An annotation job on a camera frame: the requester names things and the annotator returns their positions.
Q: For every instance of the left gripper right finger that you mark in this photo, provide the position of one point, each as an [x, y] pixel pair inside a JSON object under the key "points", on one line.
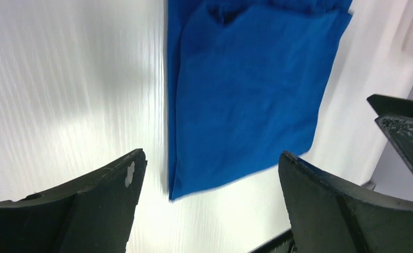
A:
{"points": [[330, 214]]}

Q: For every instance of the blue printed t shirt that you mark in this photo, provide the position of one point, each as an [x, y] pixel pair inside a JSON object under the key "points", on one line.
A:
{"points": [[245, 82]]}

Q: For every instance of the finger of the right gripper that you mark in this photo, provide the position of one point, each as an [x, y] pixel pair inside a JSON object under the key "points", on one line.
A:
{"points": [[395, 120]]}

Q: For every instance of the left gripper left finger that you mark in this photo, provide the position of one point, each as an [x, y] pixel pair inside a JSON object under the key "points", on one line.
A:
{"points": [[92, 213]]}

